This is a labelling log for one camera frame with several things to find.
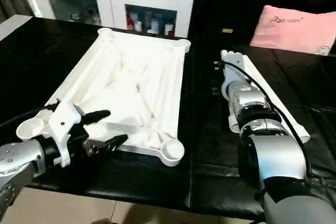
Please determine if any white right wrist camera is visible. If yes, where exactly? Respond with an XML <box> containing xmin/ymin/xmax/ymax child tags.
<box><xmin>223</xmin><ymin>52</ymin><xmax>248</xmax><ymax>86</ymax></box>

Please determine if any black work mat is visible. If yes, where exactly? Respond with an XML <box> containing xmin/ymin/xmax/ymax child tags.
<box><xmin>0</xmin><ymin>17</ymin><xmax>336</xmax><ymax>219</ymax></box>

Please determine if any white plastic table top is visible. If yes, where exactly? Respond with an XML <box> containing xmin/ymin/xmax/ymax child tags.
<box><xmin>16</xmin><ymin>27</ymin><xmax>191</xmax><ymax>167</ymax></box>

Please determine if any pink pillow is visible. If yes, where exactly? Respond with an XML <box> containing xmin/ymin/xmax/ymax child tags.
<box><xmin>250</xmin><ymin>5</ymin><xmax>336</xmax><ymax>56</ymax></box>

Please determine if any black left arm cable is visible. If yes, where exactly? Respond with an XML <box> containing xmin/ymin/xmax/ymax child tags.
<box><xmin>0</xmin><ymin>105</ymin><xmax>59</xmax><ymax>130</ymax></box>

